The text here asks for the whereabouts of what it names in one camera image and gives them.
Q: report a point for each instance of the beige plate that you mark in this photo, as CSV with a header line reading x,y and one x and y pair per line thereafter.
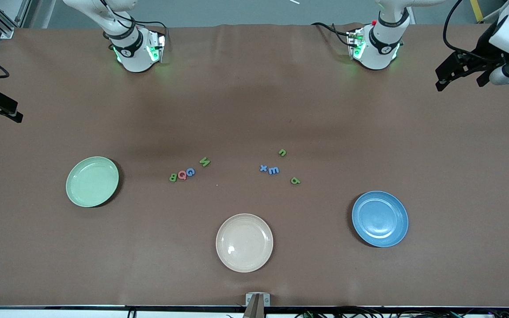
x,y
244,243

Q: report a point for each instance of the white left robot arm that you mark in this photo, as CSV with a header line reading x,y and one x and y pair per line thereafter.
x,y
380,48

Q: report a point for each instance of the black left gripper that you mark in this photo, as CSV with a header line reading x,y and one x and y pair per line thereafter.
x,y
479,55

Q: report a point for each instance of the green plate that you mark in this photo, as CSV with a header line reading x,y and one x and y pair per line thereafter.
x,y
92,182

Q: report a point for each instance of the blue foam capital G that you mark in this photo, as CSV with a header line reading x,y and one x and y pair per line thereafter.
x,y
190,172

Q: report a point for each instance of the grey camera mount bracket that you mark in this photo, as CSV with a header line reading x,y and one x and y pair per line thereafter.
x,y
257,302

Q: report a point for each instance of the brown table cloth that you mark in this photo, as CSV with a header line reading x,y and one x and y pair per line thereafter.
x,y
254,110

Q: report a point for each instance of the red foam capital Q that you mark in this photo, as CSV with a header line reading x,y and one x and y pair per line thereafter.
x,y
182,175

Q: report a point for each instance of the yellow strip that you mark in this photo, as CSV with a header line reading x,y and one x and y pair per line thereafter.
x,y
475,9

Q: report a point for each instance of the blue plate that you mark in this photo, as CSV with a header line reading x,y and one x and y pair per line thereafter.
x,y
380,218

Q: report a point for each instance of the arm base connector bracket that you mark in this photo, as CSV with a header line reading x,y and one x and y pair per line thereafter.
x,y
354,44
159,46

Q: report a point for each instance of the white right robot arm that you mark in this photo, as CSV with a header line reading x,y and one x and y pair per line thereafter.
x,y
133,55

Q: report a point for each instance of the green foam lowercase p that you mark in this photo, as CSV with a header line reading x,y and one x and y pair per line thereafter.
x,y
295,180

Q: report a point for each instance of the green foam capital N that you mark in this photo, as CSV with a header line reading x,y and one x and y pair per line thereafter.
x,y
204,162

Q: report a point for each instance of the blue foam lowercase m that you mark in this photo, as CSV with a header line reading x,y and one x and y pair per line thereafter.
x,y
273,170

